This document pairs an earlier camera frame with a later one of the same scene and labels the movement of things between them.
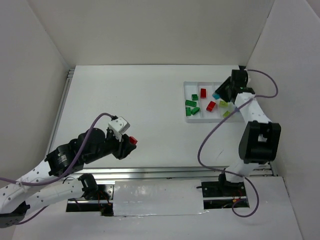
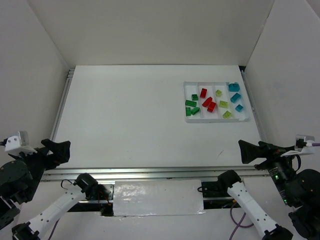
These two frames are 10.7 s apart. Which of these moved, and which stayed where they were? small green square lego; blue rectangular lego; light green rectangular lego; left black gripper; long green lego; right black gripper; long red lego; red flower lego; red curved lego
Moved: left black gripper; long red lego; blue rectangular lego; right black gripper
Stayed: long green lego; light green rectangular lego; small green square lego; red curved lego; red flower lego
